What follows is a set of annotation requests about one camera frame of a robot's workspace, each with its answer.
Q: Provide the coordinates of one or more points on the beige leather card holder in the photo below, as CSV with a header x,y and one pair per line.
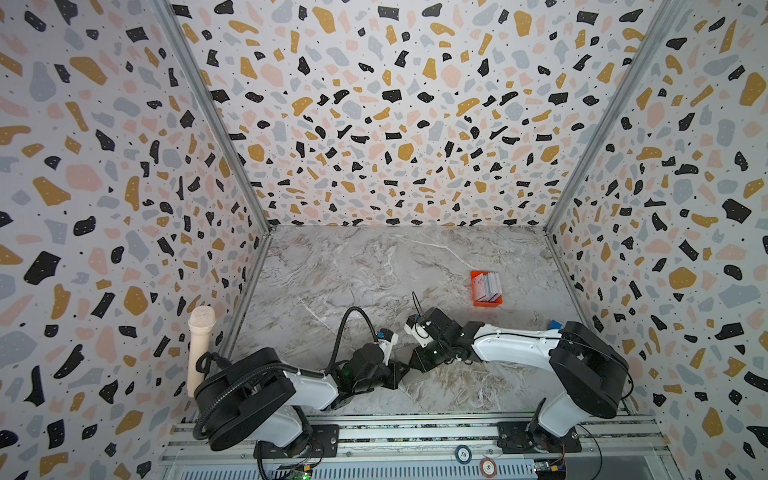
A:
x,y
412,377

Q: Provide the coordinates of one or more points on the red round sticker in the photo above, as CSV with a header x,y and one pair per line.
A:
x,y
488,468

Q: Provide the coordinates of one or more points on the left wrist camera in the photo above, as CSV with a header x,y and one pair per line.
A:
x,y
386,340

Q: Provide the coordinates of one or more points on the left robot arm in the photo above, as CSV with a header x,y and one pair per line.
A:
x,y
264,398

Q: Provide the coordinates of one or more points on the stack of cards in tray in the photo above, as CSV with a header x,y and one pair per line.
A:
x,y
487,287

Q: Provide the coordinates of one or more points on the round sticker on rail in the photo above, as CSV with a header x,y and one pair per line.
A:
x,y
463,454

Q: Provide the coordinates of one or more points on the red card tray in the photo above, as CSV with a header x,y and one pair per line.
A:
x,y
498,303

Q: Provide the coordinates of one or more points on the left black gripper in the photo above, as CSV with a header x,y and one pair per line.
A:
x,y
380,372

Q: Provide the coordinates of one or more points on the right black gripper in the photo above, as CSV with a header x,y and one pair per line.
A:
x,y
432,347

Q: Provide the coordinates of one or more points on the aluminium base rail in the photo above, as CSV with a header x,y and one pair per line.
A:
x,y
422,446

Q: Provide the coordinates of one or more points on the beige microphone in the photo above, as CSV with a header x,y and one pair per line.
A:
x,y
201,324

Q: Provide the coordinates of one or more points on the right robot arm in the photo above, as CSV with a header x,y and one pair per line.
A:
x,y
591,373

